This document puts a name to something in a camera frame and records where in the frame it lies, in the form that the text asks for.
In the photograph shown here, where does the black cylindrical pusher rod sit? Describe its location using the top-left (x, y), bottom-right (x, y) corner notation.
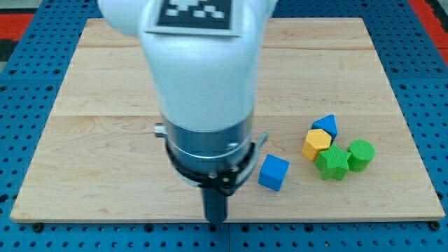
top-left (202, 188), bottom-right (228, 224)

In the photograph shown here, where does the yellow hexagonal block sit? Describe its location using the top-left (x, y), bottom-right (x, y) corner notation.
top-left (302, 129), bottom-right (332, 161)

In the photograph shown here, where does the black white fiducial marker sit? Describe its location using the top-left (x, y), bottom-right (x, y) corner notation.
top-left (145, 0), bottom-right (242, 37)

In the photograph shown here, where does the wooden board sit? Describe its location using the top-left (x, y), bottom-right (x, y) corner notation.
top-left (10, 18), bottom-right (445, 223)

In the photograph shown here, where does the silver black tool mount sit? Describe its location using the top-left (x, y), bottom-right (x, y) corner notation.
top-left (154, 115), bottom-right (269, 196)

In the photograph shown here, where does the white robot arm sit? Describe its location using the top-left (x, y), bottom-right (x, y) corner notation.
top-left (98, 0), bottom-right (276, 223)

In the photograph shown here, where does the green cylinder block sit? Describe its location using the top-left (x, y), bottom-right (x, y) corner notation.
top-left (347, 139), bottom-right (376, 172)

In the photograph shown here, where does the blue triangular prism block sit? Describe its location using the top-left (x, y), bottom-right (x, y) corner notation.
top-left (311, 114), bottom-right (338, 141)

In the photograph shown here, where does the green star block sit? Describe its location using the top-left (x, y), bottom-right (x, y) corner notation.
top-left (314, 144), bottom-right (351, 181)

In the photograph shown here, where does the blue cube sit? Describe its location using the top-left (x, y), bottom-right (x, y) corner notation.
top-left (258, 154), bottom-right (290, 191)

